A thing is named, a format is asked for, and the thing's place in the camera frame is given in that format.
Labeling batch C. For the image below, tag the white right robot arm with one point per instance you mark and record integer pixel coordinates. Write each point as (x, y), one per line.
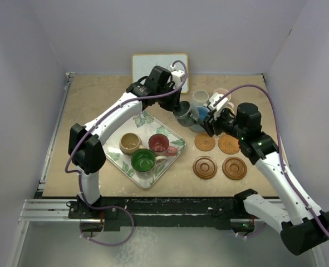
(302, 224)

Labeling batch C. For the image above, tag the small whiteboard with stand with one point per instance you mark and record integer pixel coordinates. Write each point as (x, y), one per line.
(142, 64)

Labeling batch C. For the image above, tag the light blue ceramic cup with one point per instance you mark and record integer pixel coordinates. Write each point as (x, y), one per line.
(202, 111)

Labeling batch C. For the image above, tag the green ceramic cup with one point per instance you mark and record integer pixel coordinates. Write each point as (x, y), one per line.
(144, 160)

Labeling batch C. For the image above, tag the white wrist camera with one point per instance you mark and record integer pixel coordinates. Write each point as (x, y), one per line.
(177, 75)
(217, 102)

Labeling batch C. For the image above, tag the pink ceramic cup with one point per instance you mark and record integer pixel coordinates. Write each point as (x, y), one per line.
(222, 91)

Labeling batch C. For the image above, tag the brown ringed coaster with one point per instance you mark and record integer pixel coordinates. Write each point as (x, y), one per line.
(234, 168)
(205, 167)

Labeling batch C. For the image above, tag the tan ceramic cup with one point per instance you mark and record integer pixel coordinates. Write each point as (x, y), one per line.
(130, 143)

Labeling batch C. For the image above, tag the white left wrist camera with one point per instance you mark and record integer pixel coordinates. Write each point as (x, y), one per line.
(177, 75)

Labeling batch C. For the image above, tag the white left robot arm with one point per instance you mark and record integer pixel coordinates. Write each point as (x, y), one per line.
(85, 150)

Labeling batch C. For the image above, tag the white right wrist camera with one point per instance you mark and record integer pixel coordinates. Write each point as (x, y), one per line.
(217, 102)

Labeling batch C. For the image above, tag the aluminium frame rail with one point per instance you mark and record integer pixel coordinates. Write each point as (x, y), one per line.
(41, 211)

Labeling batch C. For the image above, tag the woven bamboo coaster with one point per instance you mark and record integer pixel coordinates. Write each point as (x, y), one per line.
(204, 142)
(228, 145)

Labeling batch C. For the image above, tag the grey blue ceramic cup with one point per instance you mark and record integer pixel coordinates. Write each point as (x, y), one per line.
(186, 114)

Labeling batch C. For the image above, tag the floral serving tray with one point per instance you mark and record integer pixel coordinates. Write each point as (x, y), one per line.
(144, 125)

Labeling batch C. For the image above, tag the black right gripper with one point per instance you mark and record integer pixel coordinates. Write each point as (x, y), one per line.
(213, 121)

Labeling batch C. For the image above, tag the red ceramic cup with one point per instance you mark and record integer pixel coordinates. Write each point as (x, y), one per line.
(160, 145)

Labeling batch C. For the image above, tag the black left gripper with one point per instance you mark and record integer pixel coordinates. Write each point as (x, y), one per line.
(174, 103)

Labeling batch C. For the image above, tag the white ceramic cup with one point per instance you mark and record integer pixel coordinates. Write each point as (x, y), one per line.
(200, 97)

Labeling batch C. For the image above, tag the yellow ceramic cup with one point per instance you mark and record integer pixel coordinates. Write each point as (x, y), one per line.
(230, 106)

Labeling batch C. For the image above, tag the black front rail base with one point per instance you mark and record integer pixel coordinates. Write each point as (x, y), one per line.
(244, 226)

